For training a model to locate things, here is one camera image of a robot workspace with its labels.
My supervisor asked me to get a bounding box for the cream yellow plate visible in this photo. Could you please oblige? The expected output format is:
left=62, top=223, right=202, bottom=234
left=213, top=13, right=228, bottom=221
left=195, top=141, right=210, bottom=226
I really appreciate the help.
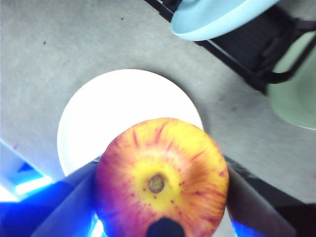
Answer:
left=56, top=69, right=204, bottom=177

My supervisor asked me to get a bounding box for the green plate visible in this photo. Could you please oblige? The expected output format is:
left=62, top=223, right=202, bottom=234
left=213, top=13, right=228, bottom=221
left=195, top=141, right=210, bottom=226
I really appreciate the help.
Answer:
left=267, top=31, right=316, bottom=131

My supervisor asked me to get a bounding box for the black plate rack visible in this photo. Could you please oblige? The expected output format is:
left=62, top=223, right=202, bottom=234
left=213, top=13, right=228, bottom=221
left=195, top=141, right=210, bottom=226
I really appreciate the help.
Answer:
left=144, top=0, right=316, bottom=96

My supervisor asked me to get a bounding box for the red apple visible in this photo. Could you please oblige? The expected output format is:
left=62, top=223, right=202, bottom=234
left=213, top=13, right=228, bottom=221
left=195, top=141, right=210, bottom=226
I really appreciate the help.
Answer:
left=94, top=118, right=230, bottom=237

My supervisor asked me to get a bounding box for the blue plate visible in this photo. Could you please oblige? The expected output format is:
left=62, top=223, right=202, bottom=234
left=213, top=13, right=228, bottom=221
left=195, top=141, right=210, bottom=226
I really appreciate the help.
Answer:
left=170, top=0, right=281, bottom=41

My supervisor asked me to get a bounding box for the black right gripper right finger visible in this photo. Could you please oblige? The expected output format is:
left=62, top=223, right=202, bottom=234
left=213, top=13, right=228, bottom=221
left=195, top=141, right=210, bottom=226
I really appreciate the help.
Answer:
left=225, top=158, right=316, bottom=237

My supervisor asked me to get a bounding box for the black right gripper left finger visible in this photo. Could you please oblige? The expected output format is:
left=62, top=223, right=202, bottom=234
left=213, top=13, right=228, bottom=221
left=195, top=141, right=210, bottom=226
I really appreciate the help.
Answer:
left=0, top=160, right=102, bottom=237

